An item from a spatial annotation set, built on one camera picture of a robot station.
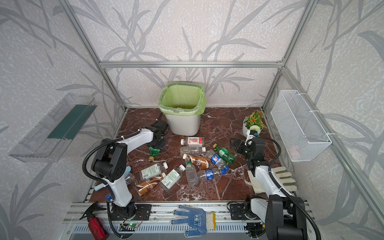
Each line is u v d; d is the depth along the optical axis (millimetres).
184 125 906
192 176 811
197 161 845
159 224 708
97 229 666
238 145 770
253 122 913
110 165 494
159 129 772
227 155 887
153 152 937
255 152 658
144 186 770
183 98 1029
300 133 630
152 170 844
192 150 954
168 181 803
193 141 963
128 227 719
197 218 720
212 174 812
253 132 770
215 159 870
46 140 637
